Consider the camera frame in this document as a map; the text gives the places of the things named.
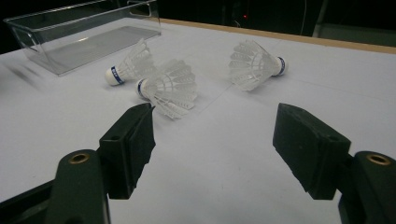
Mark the wooden table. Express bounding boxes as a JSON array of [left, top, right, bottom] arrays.
[[152, 17, 396, 55]]

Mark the white shuttlecock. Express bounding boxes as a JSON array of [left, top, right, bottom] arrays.
[[104, 37, 157, 87], [134, 59, 199, 120], [228, 39, 290, 92]]

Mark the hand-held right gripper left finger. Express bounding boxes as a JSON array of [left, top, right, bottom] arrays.
[[98, 103, 157, 200]]

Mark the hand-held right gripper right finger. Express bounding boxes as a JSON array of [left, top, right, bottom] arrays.
[[272, 103, 352, 201]]

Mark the clear plastic tray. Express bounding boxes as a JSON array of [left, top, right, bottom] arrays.
[[3, 0, 163, 77]]

